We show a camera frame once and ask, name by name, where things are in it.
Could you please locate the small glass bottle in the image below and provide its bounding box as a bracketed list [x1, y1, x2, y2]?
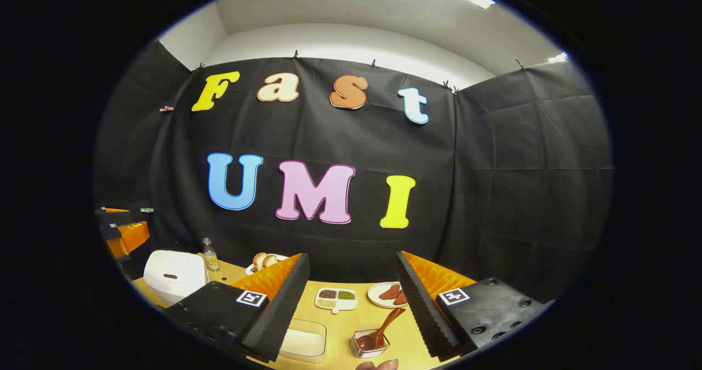
[201, 237, 220, 272]

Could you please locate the metal chopstick holder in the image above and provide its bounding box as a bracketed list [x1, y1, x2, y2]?
[350, 329, 390, 358]

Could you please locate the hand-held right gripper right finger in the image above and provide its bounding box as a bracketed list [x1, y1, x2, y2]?
[396, 251, 554, 362]

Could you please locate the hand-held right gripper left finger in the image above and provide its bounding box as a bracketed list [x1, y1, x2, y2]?
[165, 252, 311, 364]

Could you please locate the brown wooden spoon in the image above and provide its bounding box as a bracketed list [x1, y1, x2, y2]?
[356, 308, 406, 352]

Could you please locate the round white plate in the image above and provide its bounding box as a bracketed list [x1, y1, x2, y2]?
[367, 282, 409, 309]

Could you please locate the white divided bean dish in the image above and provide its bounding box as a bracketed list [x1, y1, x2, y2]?
[315, 287, 358, 314]

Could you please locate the white rice cooker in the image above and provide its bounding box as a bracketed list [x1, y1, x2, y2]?
[143, 249, 208, 306]

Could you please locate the white toaster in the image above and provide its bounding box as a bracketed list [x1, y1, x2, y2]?
[245, 254, 290, 276]

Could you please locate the clear box of rice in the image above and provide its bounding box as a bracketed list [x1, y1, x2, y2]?
[277, 318, 327, 364]

